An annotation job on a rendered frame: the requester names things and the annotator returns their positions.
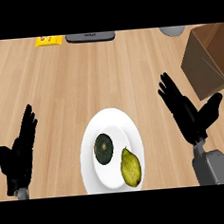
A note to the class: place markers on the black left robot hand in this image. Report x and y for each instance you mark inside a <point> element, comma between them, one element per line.
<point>21,149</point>

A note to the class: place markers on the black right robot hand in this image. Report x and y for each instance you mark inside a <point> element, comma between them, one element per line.
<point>183,111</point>

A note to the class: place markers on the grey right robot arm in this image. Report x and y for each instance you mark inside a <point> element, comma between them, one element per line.
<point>211,166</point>

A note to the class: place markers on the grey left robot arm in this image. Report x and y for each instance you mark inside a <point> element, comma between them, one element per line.
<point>22,193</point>

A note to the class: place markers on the brown cardboard box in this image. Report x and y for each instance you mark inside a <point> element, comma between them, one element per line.
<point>208,65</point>

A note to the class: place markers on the dark green squash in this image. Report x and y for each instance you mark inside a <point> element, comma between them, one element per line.
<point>103,149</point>

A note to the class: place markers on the white plate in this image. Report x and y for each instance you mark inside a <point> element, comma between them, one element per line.
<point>114,177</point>

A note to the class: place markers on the yellow-green pear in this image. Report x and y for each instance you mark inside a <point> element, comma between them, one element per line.
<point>131,169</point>

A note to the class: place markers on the grey rounded object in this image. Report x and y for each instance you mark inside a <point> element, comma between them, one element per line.
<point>172,30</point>

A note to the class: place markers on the yellow packet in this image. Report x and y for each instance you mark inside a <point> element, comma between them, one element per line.
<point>49,40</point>

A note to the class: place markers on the dark grey flat appliance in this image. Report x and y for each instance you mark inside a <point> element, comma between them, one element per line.
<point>90,37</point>

